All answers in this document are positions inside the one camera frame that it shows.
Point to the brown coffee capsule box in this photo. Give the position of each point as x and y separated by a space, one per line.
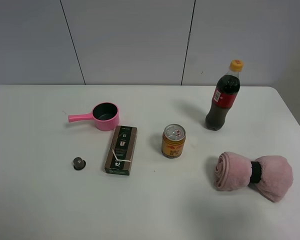
121 151

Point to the gold drink can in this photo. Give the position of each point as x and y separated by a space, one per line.
173 140

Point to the pink toy saucepan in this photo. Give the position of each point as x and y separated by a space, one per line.
105 116

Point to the dark coffee capsule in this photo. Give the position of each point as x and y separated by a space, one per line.
79 163

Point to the cola bottle yellow cap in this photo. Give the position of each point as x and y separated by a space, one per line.
224 95

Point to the rolled pink towel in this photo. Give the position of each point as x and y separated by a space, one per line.
271 175

